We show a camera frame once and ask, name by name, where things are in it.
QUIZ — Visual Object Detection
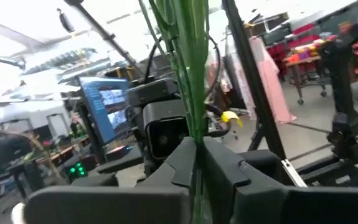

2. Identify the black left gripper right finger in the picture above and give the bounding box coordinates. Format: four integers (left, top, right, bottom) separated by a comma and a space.
202, 136, 358, 224

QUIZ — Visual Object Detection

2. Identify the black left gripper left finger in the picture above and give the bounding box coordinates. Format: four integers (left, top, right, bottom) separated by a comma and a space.
22, 136, 197, 224

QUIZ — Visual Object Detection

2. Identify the black flat tray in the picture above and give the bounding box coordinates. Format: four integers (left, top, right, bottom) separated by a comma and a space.
96, 149, 144, 175

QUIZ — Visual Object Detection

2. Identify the computer monitor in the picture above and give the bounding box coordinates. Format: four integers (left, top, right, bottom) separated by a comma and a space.
78, 76, 133, 146

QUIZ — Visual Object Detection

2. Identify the silver aluminium bar end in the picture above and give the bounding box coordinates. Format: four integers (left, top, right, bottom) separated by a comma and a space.
280, 159, 308, 188

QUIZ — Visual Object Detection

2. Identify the black box with green lights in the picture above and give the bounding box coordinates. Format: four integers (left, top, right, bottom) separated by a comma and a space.
63, 155, 100, 183

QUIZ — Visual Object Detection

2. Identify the thin black diagonal rod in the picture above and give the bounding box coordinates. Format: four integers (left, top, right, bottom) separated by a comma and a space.
63, 0, 145, 77

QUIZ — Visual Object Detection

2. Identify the cluttered wooden desk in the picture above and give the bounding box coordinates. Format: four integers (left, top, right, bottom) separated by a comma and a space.
6, 136, 83, 200

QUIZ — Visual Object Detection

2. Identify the yellow tape tag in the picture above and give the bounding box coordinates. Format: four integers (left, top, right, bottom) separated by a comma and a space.
221, 111, 244, 128

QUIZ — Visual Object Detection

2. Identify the small black hanging object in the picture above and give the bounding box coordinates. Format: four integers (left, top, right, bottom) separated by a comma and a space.
57, 7, 75, 34

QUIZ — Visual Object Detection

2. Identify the pink hanging cloth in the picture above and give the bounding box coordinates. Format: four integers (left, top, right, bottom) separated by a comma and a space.
248, 35, 298, 124

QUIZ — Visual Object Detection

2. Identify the cart with colourful items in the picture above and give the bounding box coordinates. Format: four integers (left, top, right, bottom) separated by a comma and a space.
283, 39, 329, 106

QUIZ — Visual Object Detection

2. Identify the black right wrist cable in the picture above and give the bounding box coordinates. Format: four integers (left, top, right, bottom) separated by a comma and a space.
143, 34, 222, 97

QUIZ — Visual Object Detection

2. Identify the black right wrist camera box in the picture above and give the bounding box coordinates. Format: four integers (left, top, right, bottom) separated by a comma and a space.
143, 99, 189, 160

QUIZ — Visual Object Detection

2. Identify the black frame pole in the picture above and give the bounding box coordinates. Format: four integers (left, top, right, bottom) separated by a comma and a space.
221, 0, 291, 162

